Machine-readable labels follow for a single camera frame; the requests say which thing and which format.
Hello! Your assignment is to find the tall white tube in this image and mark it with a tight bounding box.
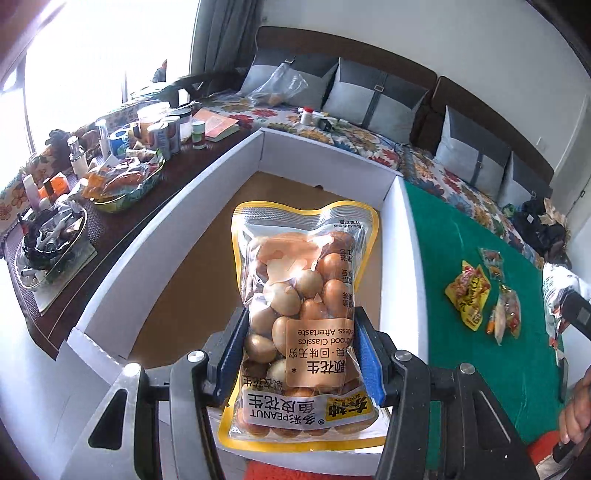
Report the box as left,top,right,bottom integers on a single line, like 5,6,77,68
95,119,112,158

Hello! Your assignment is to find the silver tin can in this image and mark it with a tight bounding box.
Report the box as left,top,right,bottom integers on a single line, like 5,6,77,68
148,122,169,160
161,115,182,155

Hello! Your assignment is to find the green table mat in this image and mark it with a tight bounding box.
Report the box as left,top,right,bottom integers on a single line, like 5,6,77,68
402,178,571,469

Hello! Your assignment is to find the white pink bottle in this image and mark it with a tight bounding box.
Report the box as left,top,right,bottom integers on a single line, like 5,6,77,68
22,175,41,209

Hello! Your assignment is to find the dark wooden chair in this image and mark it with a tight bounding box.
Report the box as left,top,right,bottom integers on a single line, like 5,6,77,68
168,69,247,104

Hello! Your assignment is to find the floral serving dish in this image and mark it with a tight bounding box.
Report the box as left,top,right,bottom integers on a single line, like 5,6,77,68
88,154,167,214

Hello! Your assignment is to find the pile of orange snack packets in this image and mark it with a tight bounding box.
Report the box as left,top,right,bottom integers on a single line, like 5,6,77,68
90,157,162,199

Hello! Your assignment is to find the grey two-tone pillow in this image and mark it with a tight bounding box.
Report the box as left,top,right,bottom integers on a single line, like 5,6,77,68
499,150,552,213
240,50,340,109
434,105,513,199
322,58,430,144

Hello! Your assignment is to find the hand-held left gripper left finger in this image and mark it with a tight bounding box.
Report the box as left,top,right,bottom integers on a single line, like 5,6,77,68
62,305,252,480

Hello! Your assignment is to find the white spray bottle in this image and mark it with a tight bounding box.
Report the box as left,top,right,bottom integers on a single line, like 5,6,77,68
68,136,89,180

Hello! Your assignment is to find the silver white snack packet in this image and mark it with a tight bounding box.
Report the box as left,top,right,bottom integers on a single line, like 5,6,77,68
542,263,583,365

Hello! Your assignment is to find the red textured cloth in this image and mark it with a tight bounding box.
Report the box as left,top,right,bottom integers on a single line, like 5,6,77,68
242,459,377,480

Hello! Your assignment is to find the clear plastic bag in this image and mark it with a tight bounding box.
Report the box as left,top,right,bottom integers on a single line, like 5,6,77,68
248,62,309,107

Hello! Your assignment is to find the clear packet red green filling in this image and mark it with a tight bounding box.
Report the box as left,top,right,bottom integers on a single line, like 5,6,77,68
499,284,522,340

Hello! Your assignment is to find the crumpled brown paper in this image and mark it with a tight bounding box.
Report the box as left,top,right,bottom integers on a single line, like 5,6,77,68
544,198,568,227

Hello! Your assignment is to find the pale paper sheet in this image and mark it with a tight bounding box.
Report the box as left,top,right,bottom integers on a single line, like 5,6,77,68
36,242,99,317

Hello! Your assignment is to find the person's right hand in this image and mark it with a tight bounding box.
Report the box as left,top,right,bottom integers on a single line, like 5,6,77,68
558,378,591,446

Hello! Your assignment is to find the clear glass tray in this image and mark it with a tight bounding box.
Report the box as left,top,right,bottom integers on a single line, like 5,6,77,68
14,203,89,292

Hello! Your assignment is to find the orange box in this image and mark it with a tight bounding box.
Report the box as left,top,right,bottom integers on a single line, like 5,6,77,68
39,173,70,197

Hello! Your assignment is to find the bright window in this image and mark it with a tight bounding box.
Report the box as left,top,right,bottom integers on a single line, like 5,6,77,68
23,0,199,153

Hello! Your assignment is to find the black bag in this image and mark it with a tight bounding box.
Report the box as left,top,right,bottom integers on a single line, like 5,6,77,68
512,198,571,266

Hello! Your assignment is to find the yellow cartoon snack packet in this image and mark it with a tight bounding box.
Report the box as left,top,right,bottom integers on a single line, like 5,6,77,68
444,261,492,330

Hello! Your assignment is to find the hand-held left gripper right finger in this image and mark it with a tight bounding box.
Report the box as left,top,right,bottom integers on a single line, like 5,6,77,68
356,305,541,480

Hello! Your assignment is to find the white cardboard box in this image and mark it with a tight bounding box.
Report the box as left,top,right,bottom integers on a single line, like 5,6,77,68
58,127,432,467

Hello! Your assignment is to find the pink book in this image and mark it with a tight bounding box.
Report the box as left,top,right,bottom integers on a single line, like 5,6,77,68
198,108,241,144

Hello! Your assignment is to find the floral sofa blanket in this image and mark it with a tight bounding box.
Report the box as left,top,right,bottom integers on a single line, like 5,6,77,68
196,95,555,273

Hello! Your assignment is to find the grey curtain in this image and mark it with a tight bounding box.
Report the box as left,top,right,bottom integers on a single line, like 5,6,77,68
189,0,259,79

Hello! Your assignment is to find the yellow-edged clear peanut bag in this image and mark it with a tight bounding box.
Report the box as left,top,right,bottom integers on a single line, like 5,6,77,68
217,199,393,455

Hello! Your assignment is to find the white jar dark lid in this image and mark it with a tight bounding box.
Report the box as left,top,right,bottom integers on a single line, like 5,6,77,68
172,108,195,144

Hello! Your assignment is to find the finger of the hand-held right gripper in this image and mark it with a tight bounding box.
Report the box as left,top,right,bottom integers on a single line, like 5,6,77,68
558,291,591,342

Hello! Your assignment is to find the clear plastic container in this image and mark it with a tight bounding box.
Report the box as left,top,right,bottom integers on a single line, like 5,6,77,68
136,102,171,139

